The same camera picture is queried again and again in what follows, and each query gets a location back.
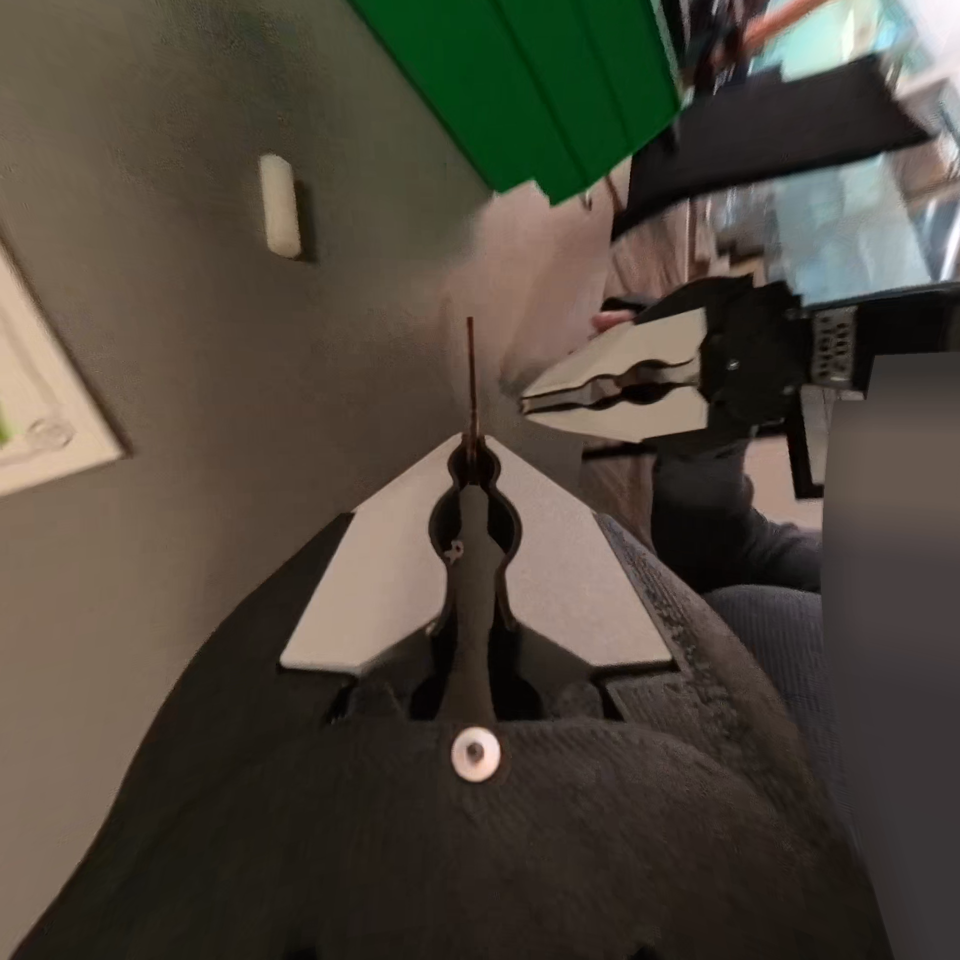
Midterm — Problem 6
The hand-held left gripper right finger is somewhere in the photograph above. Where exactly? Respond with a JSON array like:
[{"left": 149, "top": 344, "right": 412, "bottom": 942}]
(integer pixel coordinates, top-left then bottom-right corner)
[{"left": 480, "top": 433, "right": 675, "bottom": 706}]

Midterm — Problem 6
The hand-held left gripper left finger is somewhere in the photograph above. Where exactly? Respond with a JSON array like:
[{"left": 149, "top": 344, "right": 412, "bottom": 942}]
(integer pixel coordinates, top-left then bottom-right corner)
[{"left": 279, "top": 433, "right": 478, "bottom": 706}]

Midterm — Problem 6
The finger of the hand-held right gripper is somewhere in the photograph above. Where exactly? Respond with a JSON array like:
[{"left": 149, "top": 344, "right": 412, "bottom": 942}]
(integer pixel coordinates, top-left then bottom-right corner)
[
  {"left": 521, "top": 384, "right": 711, "bottom": 445},
  {"left": 521, "top": 306, "right": 711, "bottom": 408}
]

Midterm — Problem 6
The wooden arc part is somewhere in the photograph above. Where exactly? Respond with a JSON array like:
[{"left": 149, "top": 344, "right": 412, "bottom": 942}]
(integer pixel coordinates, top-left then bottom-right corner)
[{"left": 464, "top": 316, "right": 479, "bottom": 455}]

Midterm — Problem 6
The person's right forearm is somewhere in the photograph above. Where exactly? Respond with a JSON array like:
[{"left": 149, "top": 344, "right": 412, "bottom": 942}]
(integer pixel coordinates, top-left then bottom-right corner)
[{"left": 651, "top": 442, "right": 824, "bottom": 595}]

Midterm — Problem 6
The person's leg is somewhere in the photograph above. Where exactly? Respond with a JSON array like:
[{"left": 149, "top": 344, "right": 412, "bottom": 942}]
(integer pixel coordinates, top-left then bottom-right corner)
[{"left": 705, "top": 585, "right": 826, "bottom": 901}]

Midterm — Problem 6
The black flat panel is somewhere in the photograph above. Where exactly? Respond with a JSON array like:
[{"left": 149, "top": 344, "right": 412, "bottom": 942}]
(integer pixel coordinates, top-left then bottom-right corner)
[{"left": 609, "top": 54, "right": 933, "bottom": 243}]

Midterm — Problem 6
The green plastic bin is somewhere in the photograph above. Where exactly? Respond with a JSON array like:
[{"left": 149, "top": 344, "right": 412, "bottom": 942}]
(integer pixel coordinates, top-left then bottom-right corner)
[{"left": 348, "top": 0, "right": 684, "bottom": 207}]

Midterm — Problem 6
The white instruction booklet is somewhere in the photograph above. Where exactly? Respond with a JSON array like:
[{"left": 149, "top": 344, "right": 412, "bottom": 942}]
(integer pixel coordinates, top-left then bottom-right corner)
[{"left": 0, "top": 240, "right": 130, "bottom": 498}]

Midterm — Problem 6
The white wax cylinder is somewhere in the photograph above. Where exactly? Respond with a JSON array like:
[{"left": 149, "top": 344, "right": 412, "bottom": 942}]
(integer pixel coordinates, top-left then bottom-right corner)
[{"left": 258, "top": 153, "right": 303, "bottom": 261}]

